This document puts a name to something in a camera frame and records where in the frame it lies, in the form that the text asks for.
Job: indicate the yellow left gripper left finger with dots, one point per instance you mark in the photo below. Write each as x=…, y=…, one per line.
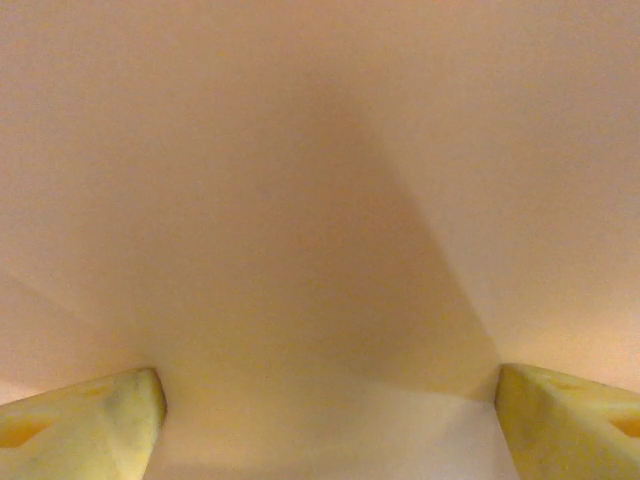
x=75, y=430

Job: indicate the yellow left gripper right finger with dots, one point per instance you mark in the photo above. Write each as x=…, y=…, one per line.
x=565, y=430

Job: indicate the orange paper sheet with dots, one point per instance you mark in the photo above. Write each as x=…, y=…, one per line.
x=320, y=150

